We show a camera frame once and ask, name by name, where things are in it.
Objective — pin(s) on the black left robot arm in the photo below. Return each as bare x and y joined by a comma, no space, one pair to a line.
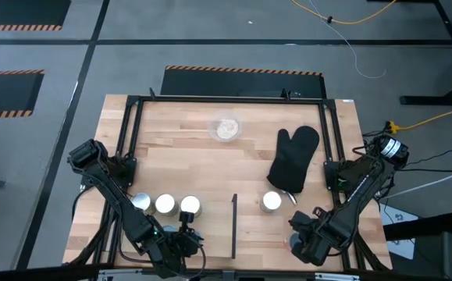
108,187

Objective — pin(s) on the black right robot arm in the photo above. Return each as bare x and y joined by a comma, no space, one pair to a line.
358,195

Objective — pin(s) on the white printed paper sheet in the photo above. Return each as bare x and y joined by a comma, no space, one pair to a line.
395,216

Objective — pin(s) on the black shelf divider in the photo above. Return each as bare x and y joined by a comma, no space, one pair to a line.
234,226

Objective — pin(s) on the silver metal knife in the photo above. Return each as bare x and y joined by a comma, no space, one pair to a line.
292,199

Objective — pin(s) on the grey-top tin can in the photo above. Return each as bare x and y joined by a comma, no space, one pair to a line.
169,228

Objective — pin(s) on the olive label tin can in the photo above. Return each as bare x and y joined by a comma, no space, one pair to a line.
144,202

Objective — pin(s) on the black oven mitt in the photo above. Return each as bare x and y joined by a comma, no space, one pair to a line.
292,160

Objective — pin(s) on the short yellow label can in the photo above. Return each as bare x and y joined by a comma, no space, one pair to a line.
271,200

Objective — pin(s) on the green label tin can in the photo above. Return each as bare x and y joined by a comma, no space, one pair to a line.
190,204

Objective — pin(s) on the black hazard-striped floor mat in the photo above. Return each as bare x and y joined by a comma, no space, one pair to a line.
18,11
241,84
3,93

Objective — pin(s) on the black aluminium table frame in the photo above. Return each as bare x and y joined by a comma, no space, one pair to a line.
229,100

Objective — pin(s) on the clear bowl of grain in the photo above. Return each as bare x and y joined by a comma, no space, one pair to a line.
226,129

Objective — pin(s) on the silver aluminium extrusion bar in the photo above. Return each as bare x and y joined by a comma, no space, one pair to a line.
120,275
339,277

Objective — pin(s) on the black metal stand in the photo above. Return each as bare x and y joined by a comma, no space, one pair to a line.
417,100

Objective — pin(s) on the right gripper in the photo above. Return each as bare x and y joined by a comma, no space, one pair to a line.
313,242

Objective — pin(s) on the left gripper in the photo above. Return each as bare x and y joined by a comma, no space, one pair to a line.
179,250

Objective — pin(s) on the black furniture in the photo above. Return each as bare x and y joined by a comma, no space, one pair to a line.
444,257

